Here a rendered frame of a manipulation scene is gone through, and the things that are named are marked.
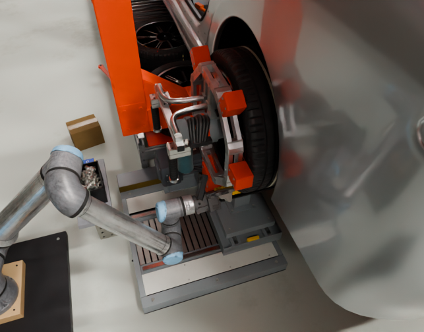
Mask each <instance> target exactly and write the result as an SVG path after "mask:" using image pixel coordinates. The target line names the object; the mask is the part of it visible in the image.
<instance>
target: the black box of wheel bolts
mask: <svg viewBox="0 0 424 332"><path fill-rule="evenodd" d="M80 183H81V185H83V187H85V188H87V189H89V190H90V193H91V196H92V197H94V198H96V199H98V200H100V201H102V202H103V203H105V202H108V200H107V195H106V190H105V185H104V180H103V177H102V173H101V170H100V166H99V163H98V161H92V162H89V163H84V164H83V165H82V172H81V177H80Z"/></svg>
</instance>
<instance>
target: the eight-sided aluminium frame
mask: <svg viewBox="0 0 424 332"><path fill-rule="evenodd" d="M211 74H212V75H213V77H214V78H216V80H217V81H218V83H219V85H220V87H218V85H217V83H216V81H215V80H214V78H213V77H212V75H211ZM204 79H205V80H206V83H207V84H208V86H209V87H210V89H211V91H212V93H213V95H214V98H215V100H216V104H217V108H218V113H219V117H220V122H221V126H222V132H223V135H224V142H225V149H226V153H225V164H224V171H223V169H222V166H221V165H220V162H219V161H218V158H217V157H216V154H215V152H214V149H213V147H212V144H210V145H206V146H201V147H199V150H200V154H201V156H202V157H203V159H204V162H205V164H206V166H207V169H208V171H209V173H210V176H211V177H212V181H213V183H214V184H217V185H220V186H224V187H229V186H232V183H231V181H230V179H229V177H228V175H227V174H228V165H229V164H231V163H233V155H234V163H237V162H240V161H242V158H243V152H244V149H243V139H242V137H241V131H240V128H239V122H238V118H237V115H234V116H230V121H231V126H232V130H233V136H234V138H231V134H230V131H229V125H228V121H227V117H224V118H223V117H222V112H221V109H220V105H219V102H218V101H219V100H220V98H221V96H222V95H223V93H225V92H232V90H231V87H230V85H228V83H227V82H226V80H225V78H224V77H223V75H222V74H221V72H220V70H219V69H218V67H217V66H216V63H215V62H214V61H207V62H202V63H199V64H198V66H197V68H196V69H195V70H194V71H193V73H191V79H190V81H191V96H196V95H197V85H199V95H202V92H203V91H204ZM200 113H205V109H204V110H200V111H195V112H192V115H197V114H200ZM208 155H210V156H211V158H212V160H213V163H214V166H215V168H216V170H217V173H215V170H214V168H213V166H212V164H211V162H210V160H209V157H208Z"/></svg>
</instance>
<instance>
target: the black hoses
mask: <svg viewBox="0 0 424 332"><path fill-rule="evenodd" d="M214 112H215V114H216V116H217V117H219V113H218V109H215V110H214ZM187 123H188V128H189V139H190V140H189V147H190V148H197V147H201V146H206V145H210V144H212V139H211V137H210V136H208V132H209V128H210V117H209V116H208V115H199V114H198V115H196V116H194V117H191V118H189V119H187ZM195 125H196V129H195Z"/></svg>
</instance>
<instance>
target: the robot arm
mask: <svg viewBox="0 0 424 332"><path fill-rule="evenodd" d="M83 159H84V157H83V154H82V152H81V151H80V150H79V149H77V148H75V147H73V146H70V145H58V146H55V147H54V148H53V149H52V151H51V153H50V157H49V159H48V160H47V161H46V162H45V163H44V164H43V165H42V167H41V168H40V170H39V171H38V172H37V173H36V174H35V175H34V176H33V177H32V178H31V179H30V181H29V182H28V183H27V184H26V185H25V186H24V187H23V188H22V189H21V190H20V192H19V193H18V194H17V195H16V196H15V197H14V198H13V199H12V200H11V201H10V202H9V203H8V204H7V205H6V206H5V207H4V208H3V209H2V210H1V212H0V315H2V314H4V313H5V312H6V311H7V310H9V309H10V308H11V307H12V305H13V304H14V303H15V301H16V300H17V297H18V292H19V289H18V284H17V283H16V281H15V280H14V279H13V278H12V277H9V276H7V275H4V274H2V268H3V265H4V262H5V258H6V255H7V251H8V249H9V247H10V246H12V245H13V244H14V243H15V242H16V240H17V238H18V234H19V231H20V230H21V229H22V228H23V227H24V226H26V225H27V224H28V223H29V222H30V221H31V220H32V219H33V218H34V217H35V216H36V215H37V214H38V213H39V212H40V211H41V210H42V209H43V208H44V207H45V206H46V205H48V203H50V202H51V203H52V204H53V205H54V206H55V208H56V209H57V210H58V211H60V212H61V213H62V214H63V215H65V216H67V217H69V218H71V219H74V218H75V217H80V218H82V219H84V220H86V221H88V222H90V223H93V224H95V225H97V226H99V227H101V228H103V229H105V230H107V231H109V232H111V233H113V234H116V235H118V236H120V237H122V238H124V239H127V240H129V241H131V242H133V243H135V244H137V245H139V246H141V247H143V248H145V249H147V250H150V251H152V252H154V253H156V254H157V255H159V256H161V257H162V261H163V262H164V263H165V264H167V265H173V264H177V263H179V262H180V261H181V260H182V259H183V247H182V239H181V224H180V217H183V216H186V215H190V214H194V213H196V214H197V215H198V214H200V213H202V212H205V211H208V212H211V211H216V210H219V209H221V202H220V200H219V198H220V199H224V200H225V201H227V202H231V201H232V192H234V191H235V190H234V188H226V189H221V190H215V191H210V192H206V193H204V190H205V187H206V182H207V180H208V175H203V174H201V176H200V180H199V184H198V188H197V193H196V196H195V195H193V196H192V195H190V194H188V195H184V196H180V197H176V198H172V199H168V200H162V201H161V202H157V203H156V216H157V219H158V221H159V222H161V228H162V233H160V232H158V231H156V230H155V229H153V228H151V227H149V226H147V225H145V224H144V223H141V222H140V221H137V220H136V219H134V218H132V217H130V216H128V215H126V214H124V213H123V212H121V211H119V210H117V209H115V208H113V207H111V206H109V205H107V204H105V203H103V202H102V201H100V200H98V199H96V198H94V197H92V196H91V195H90V191H89V189H87V188H85V187H83V185H81V183H80V177H81V172H82V165H83V163H84V161H83ZM197 198H198V199H197ZM198 203H199V204H198Z"/></svg>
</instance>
